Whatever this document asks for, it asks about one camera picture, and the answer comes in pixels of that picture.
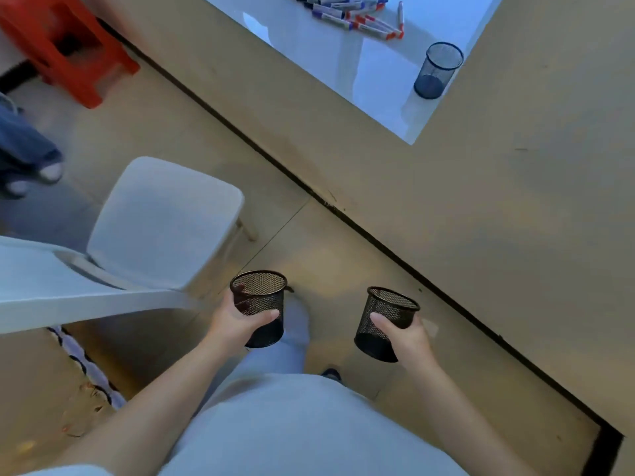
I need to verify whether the black and white braided strip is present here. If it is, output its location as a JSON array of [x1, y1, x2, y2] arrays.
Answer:
[[47, 325, 128, 412]]

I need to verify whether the person's grey shirt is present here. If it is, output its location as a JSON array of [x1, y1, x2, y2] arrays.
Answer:
[[20, 374, 471, 476]]

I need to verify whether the black mesh pen cup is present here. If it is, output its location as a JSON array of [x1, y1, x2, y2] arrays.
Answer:
[[414, 42, 464, 100], [230, 270, 288, 349], [354, 286, 421, 363]]

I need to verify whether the red plastic stool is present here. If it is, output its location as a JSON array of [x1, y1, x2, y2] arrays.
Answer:
[[0, 0, 141, 110]]

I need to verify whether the person's left forearm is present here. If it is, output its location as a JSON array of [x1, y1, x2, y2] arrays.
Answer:
[[46, 333, 250, 476]]

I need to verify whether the pile of white markers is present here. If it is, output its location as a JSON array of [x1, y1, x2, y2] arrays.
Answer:
[[292, 0, 405, 41]]

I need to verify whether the person's grey trouser leg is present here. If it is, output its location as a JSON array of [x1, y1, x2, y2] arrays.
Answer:
[[231, 296, 314, 387]]

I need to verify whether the person's right hand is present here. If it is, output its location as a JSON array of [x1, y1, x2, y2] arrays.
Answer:
[[369, 312, 441, 375]]

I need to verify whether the person's left hand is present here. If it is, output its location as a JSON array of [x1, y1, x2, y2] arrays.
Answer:
[[210, 287, 280, 350]]

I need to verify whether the person's right forearm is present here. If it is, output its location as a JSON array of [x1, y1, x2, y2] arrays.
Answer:
[[401, 357, 542, 476]]

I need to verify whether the white plastic chair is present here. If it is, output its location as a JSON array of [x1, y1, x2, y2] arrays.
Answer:
[[0, 156, 259, 336]]

